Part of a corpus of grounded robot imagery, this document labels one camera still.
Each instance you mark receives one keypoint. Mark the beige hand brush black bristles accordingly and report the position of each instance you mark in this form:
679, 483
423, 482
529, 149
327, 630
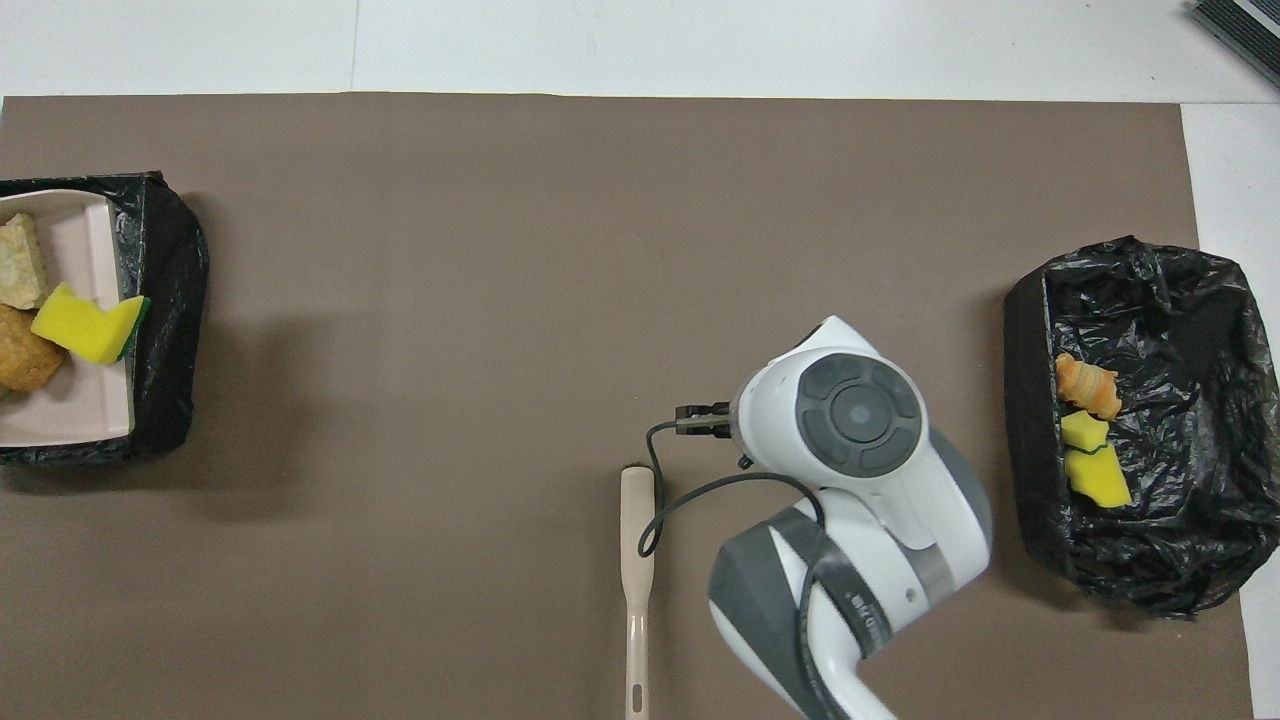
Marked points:
637, 530

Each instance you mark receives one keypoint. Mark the small yellow sponge piece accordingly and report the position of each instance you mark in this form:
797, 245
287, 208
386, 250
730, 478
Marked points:
1085, 430

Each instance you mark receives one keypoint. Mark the orange striped croissant piece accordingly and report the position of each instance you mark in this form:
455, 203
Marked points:
1088, 388

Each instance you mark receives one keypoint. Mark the large yellow sponge piece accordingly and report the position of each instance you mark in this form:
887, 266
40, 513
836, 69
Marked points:
1098, 478

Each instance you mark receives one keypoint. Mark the beige plastic dustpan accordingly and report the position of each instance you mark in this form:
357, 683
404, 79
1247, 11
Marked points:
90, 400

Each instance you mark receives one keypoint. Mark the notched yellow sponge piece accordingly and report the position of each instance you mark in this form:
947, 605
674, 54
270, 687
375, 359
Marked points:
85, 325

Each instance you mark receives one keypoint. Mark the brown potato shaped bread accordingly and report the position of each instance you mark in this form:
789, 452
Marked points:
25, 350

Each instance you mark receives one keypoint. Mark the angular pale bread piece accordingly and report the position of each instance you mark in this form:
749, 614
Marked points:
20, 265

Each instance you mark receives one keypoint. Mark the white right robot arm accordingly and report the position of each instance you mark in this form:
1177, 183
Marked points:
860, 520

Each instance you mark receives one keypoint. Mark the black bag lined trash bin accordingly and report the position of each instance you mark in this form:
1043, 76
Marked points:
1180, 300
165, 300

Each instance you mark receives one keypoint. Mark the brown paper table mat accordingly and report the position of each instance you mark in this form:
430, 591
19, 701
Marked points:
500, 250

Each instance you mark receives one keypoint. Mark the grey ribbed device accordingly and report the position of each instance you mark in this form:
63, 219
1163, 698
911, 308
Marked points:
1245, 25

